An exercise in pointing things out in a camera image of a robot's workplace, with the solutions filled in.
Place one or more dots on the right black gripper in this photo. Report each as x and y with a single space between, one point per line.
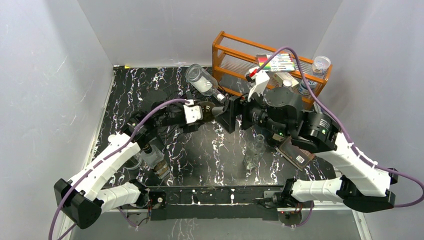
241 106

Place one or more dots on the round clear glass bottle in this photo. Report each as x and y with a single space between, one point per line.
134 162

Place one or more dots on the clear plastic jar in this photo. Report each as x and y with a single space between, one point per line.
320 66

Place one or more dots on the black wire wine rack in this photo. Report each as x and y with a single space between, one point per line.
147 117

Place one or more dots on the large clear glass bottle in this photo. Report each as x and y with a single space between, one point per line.
204 82

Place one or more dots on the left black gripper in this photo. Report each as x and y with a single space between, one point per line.
189 128

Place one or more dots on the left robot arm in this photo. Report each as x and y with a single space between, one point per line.
83 199

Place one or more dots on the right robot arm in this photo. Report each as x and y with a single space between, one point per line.
361 187

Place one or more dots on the brown book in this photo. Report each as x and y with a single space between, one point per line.
297 157

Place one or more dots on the square clear liquor bottle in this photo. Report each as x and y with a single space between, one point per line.
155 160

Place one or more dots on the coloured marker pen set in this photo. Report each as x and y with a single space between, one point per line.
282 62

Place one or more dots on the small white carton box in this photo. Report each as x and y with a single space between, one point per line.
285 79

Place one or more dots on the orange wooden shelf rack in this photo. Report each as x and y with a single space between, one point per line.
234 56

